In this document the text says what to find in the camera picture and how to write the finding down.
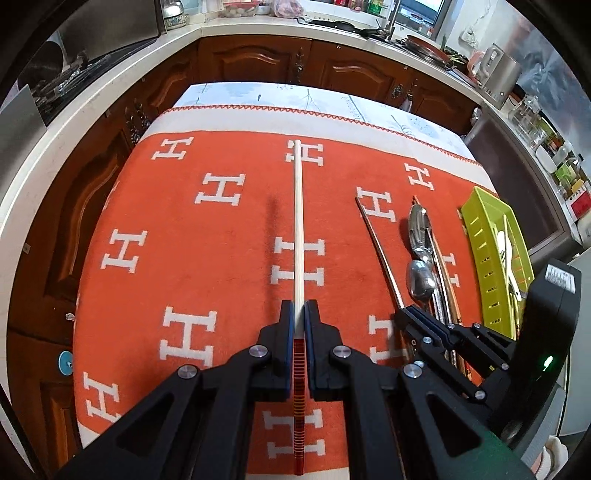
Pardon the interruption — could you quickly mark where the wooden kitchen cabinet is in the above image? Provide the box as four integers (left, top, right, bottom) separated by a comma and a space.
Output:
7, 34, 481, 462

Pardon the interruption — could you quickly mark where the food container with red lid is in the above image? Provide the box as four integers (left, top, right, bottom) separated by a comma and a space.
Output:
219, 0, 259, 18

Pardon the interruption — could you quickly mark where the black gas stove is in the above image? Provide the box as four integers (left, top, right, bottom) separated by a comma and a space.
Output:
18, 39, 158, 116

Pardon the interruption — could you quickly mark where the red frying pan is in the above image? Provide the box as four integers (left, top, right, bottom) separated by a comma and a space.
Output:
402, 34, 451, 63

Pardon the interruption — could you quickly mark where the green plastic tray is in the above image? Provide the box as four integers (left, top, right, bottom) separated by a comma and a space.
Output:
461, 186, 535, 337

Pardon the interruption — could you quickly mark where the metal chopstick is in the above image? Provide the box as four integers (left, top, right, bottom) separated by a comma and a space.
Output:
355, 198, 407, 311

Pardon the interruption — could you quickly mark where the orange printed blanket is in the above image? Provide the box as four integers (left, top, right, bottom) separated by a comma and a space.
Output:
71, 105, 518, 476

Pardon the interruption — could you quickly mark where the clear plastic bag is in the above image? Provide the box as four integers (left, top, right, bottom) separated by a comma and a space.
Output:
270, 0, 305, 19

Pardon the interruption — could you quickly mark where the kitchen window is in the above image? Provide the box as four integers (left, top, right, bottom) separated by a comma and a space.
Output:
397, 0, 451, 28

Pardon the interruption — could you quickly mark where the kitchen sink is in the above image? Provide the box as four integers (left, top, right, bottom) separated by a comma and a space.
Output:
305, 17, 370, 35

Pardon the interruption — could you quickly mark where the glass jar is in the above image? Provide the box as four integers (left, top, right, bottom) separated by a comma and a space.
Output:
510, 95, 543, 144

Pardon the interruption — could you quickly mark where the pale floral tablecloth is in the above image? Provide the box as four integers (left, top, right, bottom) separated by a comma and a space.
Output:
173, 82, 467, 148

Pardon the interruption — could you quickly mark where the chrome faucet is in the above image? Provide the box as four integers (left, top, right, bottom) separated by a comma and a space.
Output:
379, 0, 407, 42

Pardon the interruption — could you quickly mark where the stainless electric kettle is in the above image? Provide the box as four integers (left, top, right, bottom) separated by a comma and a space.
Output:
468, 44, 522, 104

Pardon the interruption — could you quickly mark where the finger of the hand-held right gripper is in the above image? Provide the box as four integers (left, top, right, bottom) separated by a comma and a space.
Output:
396, 308, 488, 403
413, 307, 515, 370

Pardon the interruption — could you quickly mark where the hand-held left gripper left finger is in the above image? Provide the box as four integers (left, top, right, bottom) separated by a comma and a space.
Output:
53, 300, 295, 480

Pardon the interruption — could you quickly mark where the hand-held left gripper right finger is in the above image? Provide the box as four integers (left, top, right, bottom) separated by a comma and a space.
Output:
305, 301, 532, 480

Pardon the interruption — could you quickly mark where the stainless splash panel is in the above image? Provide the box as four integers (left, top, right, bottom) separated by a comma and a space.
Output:
41, 0, 167, 61

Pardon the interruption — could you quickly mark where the metal spoon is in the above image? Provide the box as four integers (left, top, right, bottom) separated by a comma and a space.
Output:
405, 259, 444, 324
413, 242, 451, 324
407, 204, 455, 324

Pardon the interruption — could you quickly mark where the brown wooden chopstick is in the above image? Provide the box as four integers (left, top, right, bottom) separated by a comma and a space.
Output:
412, 195, 465, 324
427, 231, 474, 381

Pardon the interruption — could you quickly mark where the ceramic jar with steel lid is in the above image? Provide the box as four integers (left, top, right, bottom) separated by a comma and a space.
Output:
159, 0, 191, 31

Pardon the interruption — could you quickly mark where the red packet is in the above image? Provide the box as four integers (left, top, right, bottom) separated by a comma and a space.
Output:
570, 191, 591, 220

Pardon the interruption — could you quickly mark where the white kitchen countertop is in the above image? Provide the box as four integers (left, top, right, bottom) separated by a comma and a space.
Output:
0, 16, 509, 222

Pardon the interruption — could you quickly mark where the green label jar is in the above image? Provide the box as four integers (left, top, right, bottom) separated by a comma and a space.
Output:
541, 127, 565, 153

